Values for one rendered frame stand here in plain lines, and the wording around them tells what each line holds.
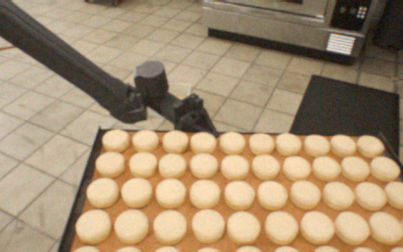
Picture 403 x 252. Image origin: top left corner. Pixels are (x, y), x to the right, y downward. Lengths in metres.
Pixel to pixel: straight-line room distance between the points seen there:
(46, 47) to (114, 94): 0.16
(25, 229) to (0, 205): 0.25
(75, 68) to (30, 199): 1.42
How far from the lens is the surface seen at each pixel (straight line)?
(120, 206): 0.54
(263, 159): 0.59
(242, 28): 3.19
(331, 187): 0.59
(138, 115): 0.72
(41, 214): 1.91
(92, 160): 0.62
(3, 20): 0.64
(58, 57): 0.66
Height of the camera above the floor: 1.43
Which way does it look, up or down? 42 degrees down
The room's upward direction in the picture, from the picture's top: straight up
